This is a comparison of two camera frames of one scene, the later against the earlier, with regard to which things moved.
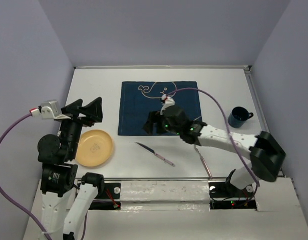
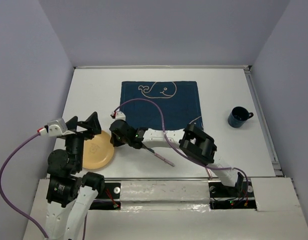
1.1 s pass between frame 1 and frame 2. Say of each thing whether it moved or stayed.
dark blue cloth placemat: stayed
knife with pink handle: stayed
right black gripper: moved
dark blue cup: stayed
